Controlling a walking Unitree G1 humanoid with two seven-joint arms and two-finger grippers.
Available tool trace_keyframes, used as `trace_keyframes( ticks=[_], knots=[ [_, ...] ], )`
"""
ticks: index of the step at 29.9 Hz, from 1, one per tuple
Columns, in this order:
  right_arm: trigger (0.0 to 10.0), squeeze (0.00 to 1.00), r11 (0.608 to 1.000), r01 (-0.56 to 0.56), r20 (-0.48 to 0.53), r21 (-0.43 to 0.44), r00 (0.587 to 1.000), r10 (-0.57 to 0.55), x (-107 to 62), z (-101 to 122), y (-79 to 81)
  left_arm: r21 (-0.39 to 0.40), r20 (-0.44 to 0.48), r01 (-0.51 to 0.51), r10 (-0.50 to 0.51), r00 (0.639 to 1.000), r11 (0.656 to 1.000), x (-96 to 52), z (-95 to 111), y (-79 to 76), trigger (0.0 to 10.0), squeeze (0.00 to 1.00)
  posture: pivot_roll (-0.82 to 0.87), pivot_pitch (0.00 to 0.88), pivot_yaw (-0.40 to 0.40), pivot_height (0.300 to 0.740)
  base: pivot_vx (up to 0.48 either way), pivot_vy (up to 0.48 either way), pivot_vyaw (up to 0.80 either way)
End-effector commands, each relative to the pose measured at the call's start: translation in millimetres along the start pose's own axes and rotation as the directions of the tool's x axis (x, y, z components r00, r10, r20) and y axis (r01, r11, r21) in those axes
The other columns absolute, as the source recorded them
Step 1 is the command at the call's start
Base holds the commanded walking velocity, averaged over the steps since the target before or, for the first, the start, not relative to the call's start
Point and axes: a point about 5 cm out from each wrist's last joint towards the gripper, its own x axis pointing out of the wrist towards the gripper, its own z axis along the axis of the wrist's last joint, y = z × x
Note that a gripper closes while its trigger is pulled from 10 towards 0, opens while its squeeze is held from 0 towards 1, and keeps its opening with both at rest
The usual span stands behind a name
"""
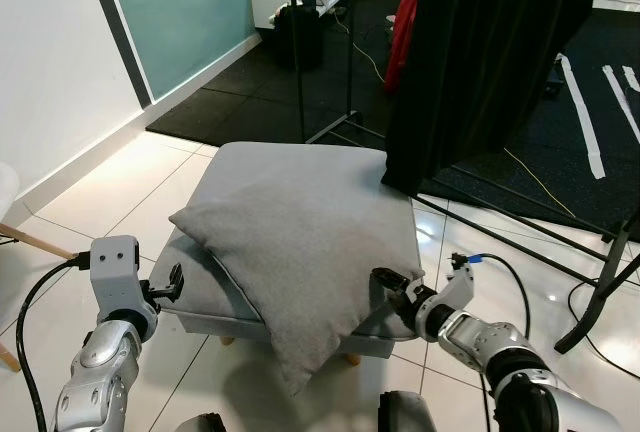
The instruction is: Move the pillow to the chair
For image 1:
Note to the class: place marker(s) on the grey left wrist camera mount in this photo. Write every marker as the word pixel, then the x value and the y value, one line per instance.
pixel 115 272

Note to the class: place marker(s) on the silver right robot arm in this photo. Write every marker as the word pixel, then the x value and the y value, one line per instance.
pixel 480 337

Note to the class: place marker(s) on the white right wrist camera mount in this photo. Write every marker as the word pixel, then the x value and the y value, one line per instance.
pixel 458 287

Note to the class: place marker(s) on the black curved stand leg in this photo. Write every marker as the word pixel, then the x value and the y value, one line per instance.
pixel 600 292

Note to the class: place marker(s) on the long white tape strip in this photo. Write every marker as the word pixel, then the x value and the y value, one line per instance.
pixel 583 117

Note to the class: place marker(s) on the black floor mat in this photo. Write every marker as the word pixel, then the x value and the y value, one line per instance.
pixel 250 92

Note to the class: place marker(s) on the black hanging curtain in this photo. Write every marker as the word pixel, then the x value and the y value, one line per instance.
pixel 480 52

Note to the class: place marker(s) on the black metal clothes rack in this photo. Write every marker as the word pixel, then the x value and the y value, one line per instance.
pixel 297 52

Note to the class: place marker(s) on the dark robot left leg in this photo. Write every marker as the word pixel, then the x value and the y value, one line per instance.
pixel 200 424

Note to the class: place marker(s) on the short white tape strip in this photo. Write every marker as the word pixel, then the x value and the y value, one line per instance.
pixel 632 77

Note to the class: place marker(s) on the grey upholstered ottoman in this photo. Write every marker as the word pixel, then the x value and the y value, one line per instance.
pixel 195 292

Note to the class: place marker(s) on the dark robot right leg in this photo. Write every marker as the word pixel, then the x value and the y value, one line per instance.
pixel 405 412

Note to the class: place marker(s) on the grey fabric pillow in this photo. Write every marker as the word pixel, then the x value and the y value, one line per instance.
pixel 300 242

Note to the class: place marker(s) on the dark robot leg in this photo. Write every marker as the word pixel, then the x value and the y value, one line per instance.
pixel 405 412
pixel 200 424

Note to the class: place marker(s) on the red hanging garment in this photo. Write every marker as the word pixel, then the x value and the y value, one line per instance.
pixel 403 32

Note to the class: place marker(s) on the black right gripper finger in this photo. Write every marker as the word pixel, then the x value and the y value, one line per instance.
pixel 390 283
pixel 378 320

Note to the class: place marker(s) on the white chair with wooden legs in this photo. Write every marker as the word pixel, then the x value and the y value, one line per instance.
pixel 40 242

